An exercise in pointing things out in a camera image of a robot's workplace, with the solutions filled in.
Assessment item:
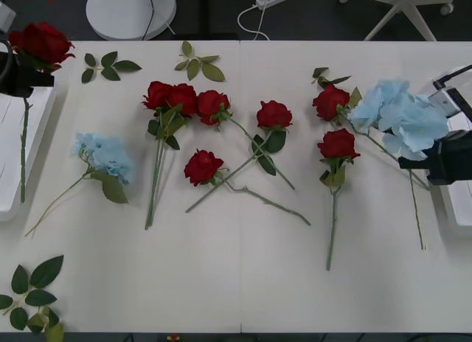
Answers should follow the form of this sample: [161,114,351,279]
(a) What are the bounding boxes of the round white stand base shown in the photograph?
[86,0,177,41]

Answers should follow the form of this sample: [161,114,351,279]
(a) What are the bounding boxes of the loose green leaf twig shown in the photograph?
[174,41,226,82]
[80,51,143,84]
[0,255,66,342]
[311,66,353,89]

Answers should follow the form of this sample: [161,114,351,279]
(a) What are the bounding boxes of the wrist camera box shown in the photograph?
[0,1,18,34]
[427,86,472,119]

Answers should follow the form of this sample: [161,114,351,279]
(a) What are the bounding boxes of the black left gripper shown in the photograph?
[0,50,56,99]

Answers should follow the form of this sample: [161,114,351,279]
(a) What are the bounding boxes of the white chair base with casters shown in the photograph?
[338,0,457,41]

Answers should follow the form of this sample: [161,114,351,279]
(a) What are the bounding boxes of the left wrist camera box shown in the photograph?
[0,1,18,34]

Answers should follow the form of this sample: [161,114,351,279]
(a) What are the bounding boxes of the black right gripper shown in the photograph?
[398,130,472,187]

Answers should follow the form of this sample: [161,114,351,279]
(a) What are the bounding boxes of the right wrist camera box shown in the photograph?
[427,86,472,119]

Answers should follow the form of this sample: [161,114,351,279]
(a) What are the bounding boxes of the shallow white box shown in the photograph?
[0,84,59,222]
[429,66,472,237]

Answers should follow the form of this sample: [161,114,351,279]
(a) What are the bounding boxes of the pale blue flower green stem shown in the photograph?
[348,79,450,251]
[24,131,134,238]

